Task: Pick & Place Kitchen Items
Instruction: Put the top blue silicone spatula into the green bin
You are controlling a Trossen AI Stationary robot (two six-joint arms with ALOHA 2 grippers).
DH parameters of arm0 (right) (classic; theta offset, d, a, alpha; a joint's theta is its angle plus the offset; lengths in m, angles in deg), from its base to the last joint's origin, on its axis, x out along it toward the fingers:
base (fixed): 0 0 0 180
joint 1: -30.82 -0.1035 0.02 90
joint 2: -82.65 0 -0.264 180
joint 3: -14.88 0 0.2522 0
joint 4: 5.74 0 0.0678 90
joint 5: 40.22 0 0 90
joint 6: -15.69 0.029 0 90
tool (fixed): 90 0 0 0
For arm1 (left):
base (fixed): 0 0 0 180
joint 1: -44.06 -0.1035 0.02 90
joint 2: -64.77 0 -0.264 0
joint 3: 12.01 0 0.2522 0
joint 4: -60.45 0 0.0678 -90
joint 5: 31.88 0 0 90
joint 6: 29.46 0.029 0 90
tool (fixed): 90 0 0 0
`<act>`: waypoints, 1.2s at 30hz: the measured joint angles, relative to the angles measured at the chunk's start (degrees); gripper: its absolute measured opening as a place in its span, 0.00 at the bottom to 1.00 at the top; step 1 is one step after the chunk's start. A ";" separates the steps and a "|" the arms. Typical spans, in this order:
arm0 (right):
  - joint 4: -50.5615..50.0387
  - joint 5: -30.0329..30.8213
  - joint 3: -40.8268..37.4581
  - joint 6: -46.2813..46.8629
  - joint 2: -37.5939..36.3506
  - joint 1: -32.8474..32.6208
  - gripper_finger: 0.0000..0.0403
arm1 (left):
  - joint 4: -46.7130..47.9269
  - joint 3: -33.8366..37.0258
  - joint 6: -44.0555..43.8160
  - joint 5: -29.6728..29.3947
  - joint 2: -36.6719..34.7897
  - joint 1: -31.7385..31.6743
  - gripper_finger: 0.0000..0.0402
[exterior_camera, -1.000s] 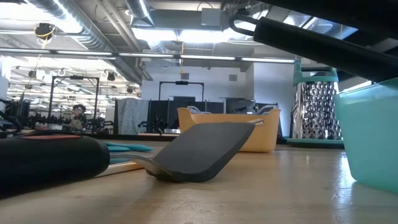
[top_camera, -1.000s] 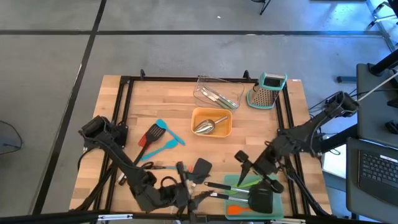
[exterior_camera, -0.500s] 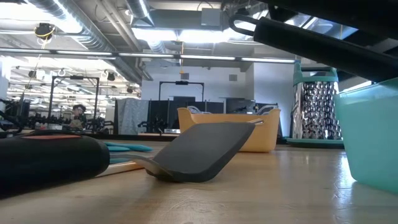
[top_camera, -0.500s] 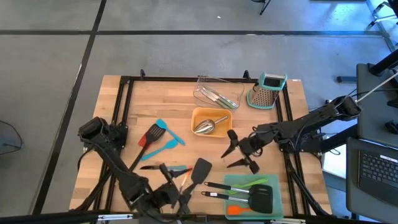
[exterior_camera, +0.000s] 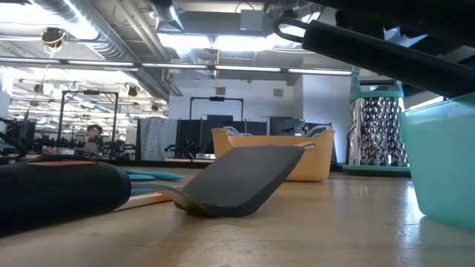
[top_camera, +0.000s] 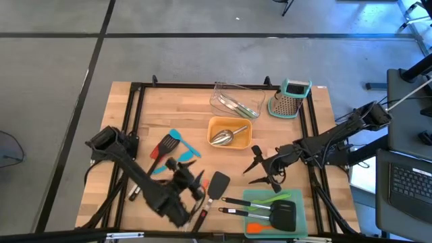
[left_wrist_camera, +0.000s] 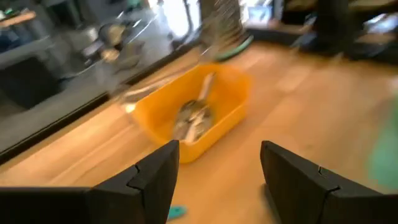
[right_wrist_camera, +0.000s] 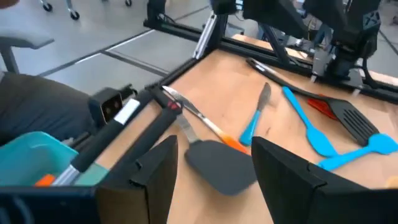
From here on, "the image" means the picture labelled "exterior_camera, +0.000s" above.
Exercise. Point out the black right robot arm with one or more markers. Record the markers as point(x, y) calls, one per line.
point(445, 15)

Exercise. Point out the steel scoop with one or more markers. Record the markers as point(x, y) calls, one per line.
point(306, 144)

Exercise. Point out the silver ceiling duct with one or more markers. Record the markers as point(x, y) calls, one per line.
point(111, 37)

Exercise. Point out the black gantry frame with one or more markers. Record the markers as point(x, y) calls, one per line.
point(217, 98)

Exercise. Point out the yellow black ceiling reel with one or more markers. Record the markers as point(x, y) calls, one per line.
point(53, 37)

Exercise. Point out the grey fabric partition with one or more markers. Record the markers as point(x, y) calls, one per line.
point(156, 137)

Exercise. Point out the black rack frame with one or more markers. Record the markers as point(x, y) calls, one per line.
point(61, 118)

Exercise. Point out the orange plastic bin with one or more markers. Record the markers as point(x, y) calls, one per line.
point(315, 163)

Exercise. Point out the orange-tipped white peeler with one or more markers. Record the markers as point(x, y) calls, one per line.
point(141, 202)

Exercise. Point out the thin black utensil teal tip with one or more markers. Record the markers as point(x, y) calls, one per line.
point(143, 192)

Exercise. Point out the black aluminium table frame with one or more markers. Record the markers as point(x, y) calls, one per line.
point(167, 162)

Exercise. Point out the black solid turner red button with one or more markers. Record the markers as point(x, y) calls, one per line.
point(241, 181)

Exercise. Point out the teal silicone spatula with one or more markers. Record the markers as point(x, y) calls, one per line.
point(163, 175)

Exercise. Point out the person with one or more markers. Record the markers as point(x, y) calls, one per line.
point(92, 139)

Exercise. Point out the teal plastic bin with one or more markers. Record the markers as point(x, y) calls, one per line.
point(438, 167)

